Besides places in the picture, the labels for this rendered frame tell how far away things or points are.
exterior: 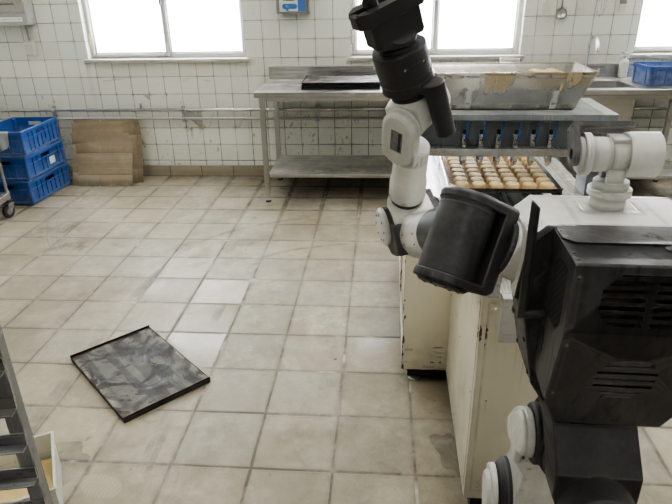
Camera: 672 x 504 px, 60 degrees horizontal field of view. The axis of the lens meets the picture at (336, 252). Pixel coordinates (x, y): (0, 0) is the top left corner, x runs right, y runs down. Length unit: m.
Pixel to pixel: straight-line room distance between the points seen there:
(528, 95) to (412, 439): 1.35
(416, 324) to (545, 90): 1.03
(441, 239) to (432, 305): 1.55
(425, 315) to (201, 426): 1.01
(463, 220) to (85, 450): 1.96
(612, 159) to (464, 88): 1.32
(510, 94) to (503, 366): 0.99
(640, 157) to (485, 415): 1.11
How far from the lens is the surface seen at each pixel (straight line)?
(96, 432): 2.62
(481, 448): 1.96
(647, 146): 0.95
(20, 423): 1.37
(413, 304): 2.44
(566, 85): 2.27
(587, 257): 0.80
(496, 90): 2.23
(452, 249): 0.89
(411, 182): 1.11
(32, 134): 5.43
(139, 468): 2.41
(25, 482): 1.45
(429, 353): 2.56
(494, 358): 1.76
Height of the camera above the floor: 1.60
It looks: 24 degrees down
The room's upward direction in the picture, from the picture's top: 1 degrees counter-clockwise
